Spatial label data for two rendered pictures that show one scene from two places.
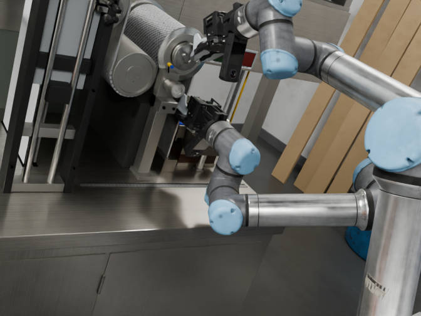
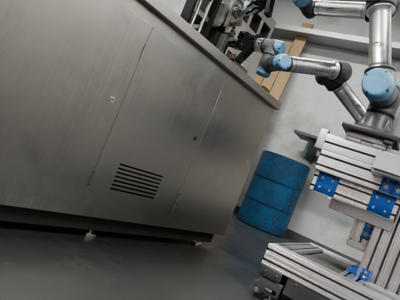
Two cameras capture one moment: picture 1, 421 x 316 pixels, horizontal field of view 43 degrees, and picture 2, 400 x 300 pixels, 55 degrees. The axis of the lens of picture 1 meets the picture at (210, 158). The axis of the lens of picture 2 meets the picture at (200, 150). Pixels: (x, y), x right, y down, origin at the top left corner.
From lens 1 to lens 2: 1.40 m
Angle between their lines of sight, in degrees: 27
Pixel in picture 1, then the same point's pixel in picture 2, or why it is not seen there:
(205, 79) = not seen: hidden behind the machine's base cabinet
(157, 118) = (225, 38)
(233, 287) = (255, 140)
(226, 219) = (286, 59)
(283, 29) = not seen: outside the picture
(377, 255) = (377, 33)
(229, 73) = (269, 11)
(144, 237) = (241, 74)
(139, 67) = (221, 10)
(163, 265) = (237, 103)
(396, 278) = (386, 38)
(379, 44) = not seen: hidden behind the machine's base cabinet
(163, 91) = (229, 25)
